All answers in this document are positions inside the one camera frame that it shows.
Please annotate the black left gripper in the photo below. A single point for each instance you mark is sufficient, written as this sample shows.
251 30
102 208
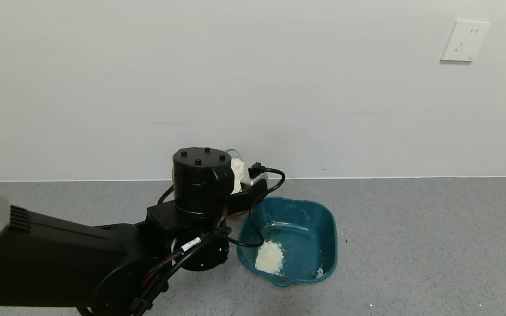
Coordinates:
246 197

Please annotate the translucent blue ribbed cup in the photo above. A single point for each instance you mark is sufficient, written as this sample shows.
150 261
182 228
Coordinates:
236 175

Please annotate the left robot arm black grey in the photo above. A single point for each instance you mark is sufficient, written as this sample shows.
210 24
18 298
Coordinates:
59 259

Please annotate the white powder pile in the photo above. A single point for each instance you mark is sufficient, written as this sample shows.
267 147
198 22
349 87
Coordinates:
269 258

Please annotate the teal plastic tray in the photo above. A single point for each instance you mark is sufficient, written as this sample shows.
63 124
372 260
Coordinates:
310 232

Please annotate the white wall socket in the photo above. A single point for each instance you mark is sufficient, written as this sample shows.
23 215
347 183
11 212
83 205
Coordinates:
464 40

